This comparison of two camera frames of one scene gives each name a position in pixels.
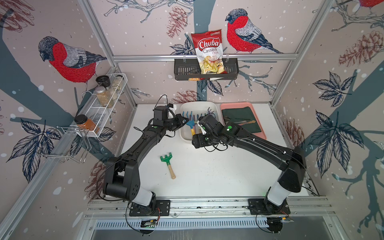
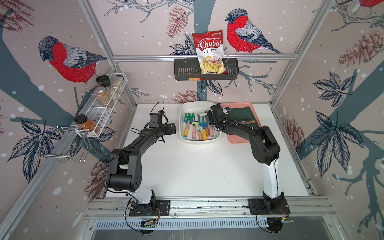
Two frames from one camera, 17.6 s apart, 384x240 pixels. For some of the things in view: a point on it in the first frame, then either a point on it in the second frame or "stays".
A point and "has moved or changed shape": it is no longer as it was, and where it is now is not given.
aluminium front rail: (116, 208) stays
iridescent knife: (252, 121) stays
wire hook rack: (68, 142) stays
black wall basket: (185, 68) stays
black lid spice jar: (104, 81) stays
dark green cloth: (244, 113) stays
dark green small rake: (167, 159) to (188, 117)
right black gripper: (199, 137) to (208, 113)
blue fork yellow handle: (191, 122) has moved or changed shape
